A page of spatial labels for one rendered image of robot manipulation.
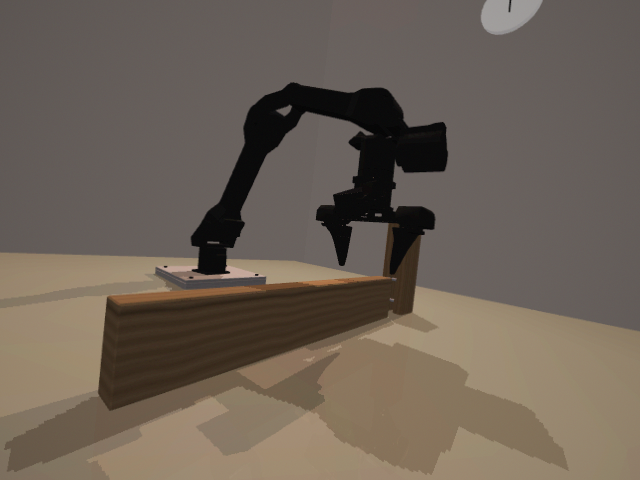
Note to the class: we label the brown wooden board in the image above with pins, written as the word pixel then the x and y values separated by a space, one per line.
pixel 157 342

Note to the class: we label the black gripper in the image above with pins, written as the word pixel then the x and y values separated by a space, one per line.
pixel 412 220

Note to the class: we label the brown wooden post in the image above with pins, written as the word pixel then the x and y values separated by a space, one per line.
pixel 404 280

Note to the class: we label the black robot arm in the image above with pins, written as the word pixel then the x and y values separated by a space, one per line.
pixel 416 149

